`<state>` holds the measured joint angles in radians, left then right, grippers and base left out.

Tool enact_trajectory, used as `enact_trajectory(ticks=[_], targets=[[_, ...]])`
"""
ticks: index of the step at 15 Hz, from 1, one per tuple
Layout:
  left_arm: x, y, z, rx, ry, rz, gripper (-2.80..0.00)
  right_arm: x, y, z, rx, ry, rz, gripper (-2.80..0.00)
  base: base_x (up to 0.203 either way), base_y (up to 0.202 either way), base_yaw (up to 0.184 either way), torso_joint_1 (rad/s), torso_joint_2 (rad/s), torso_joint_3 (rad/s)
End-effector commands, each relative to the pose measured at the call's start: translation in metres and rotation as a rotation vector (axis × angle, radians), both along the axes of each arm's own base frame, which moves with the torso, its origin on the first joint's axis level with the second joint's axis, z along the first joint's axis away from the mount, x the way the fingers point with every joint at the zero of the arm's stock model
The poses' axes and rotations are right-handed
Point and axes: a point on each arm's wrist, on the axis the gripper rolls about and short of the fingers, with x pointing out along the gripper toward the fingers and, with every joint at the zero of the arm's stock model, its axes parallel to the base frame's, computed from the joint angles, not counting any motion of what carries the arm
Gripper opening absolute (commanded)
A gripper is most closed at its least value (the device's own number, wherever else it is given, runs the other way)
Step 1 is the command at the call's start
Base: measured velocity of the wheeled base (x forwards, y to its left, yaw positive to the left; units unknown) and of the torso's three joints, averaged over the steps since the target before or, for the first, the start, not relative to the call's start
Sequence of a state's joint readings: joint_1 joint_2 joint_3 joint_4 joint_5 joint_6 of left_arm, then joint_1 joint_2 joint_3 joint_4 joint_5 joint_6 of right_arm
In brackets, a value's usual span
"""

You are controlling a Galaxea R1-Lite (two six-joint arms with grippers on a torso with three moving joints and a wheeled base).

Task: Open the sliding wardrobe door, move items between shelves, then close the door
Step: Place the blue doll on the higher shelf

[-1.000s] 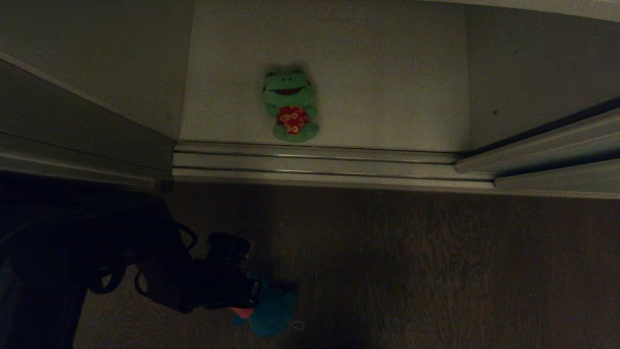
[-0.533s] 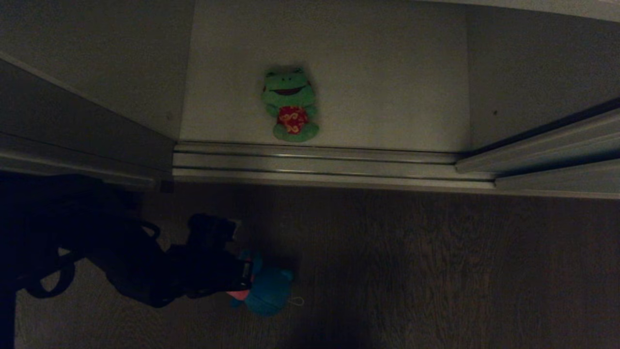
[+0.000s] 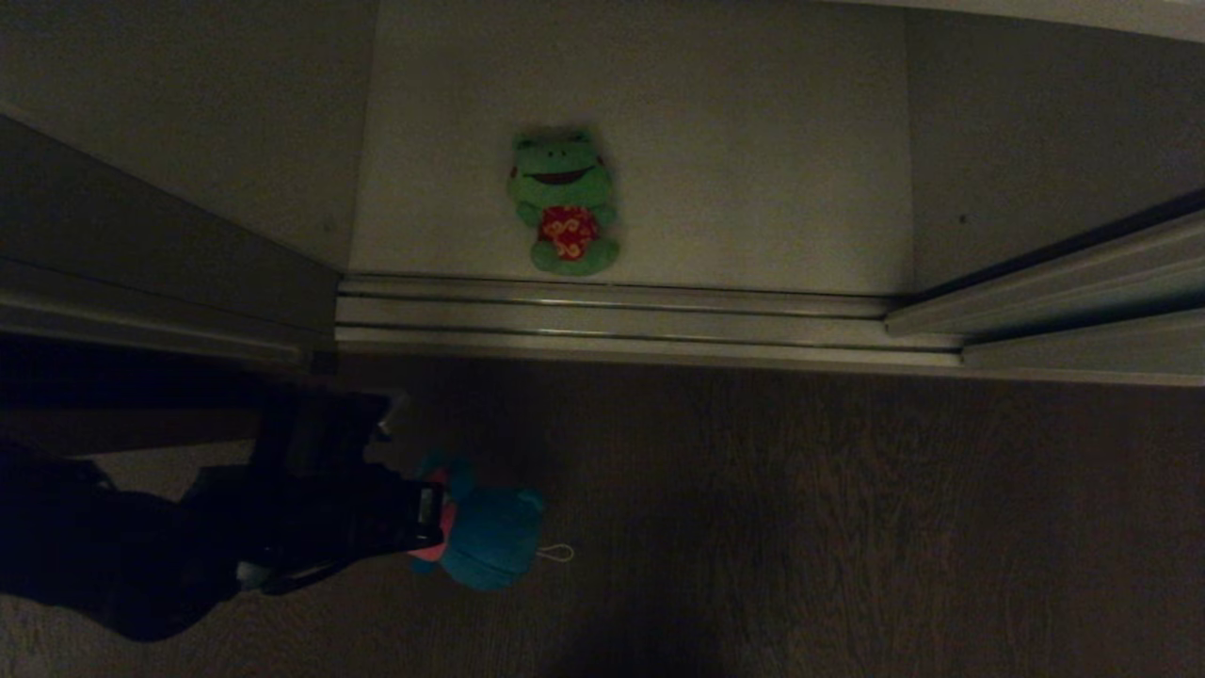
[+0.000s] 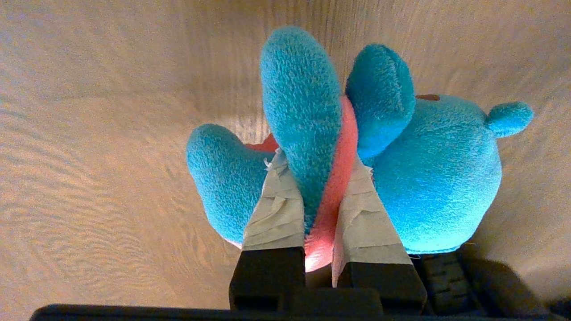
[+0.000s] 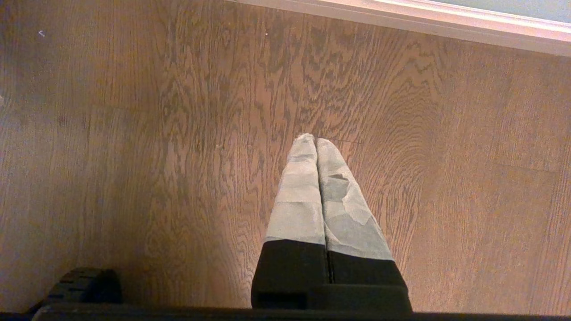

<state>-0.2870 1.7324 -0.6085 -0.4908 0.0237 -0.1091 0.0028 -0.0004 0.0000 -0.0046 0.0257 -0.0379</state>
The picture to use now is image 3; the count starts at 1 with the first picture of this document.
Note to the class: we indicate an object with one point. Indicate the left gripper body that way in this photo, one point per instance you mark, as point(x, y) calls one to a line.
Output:
point(391, 518)

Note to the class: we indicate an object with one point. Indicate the blue plush toy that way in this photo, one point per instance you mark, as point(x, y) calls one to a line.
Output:
point(499, 541)

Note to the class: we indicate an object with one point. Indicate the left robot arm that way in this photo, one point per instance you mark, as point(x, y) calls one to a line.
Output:
point(113, 556)

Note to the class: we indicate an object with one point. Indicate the metal sliding door track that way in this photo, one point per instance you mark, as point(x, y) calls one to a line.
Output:
point(612, 320)

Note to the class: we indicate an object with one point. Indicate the sliding wardrobe door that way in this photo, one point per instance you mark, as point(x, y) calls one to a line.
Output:
point(1083, 311)
point(141, 273)

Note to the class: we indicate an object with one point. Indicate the green frog plush toy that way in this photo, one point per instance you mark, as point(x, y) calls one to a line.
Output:
point(563, 193)

